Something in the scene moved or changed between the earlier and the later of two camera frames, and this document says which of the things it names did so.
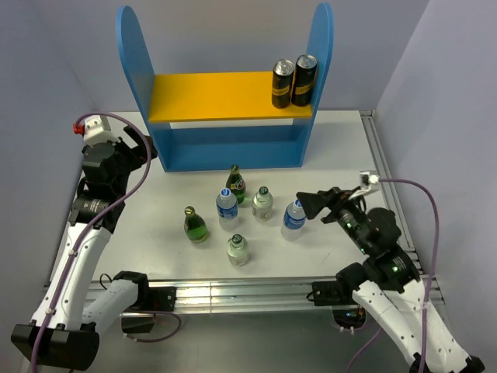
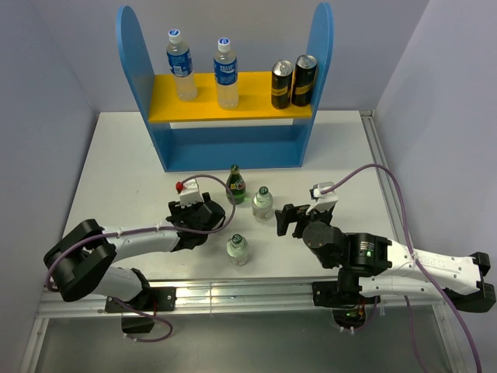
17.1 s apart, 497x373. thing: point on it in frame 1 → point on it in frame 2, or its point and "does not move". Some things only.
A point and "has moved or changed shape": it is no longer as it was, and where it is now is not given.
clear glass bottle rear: [262, 204] does not move
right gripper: [334, 197] → [297, 213]
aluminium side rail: [392, 189] does not move
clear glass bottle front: [238, 250] does not move
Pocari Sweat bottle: [227, 206] → [180, 61]
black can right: [304, 80] does not move
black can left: [282, 76] does not move
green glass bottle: [236, 183] does not move
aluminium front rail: [245, 295] does not move
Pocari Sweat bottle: [293, 221] has moved or changed shape
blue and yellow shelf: [224, 120] does not move
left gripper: [138, 155] → [175, 207]
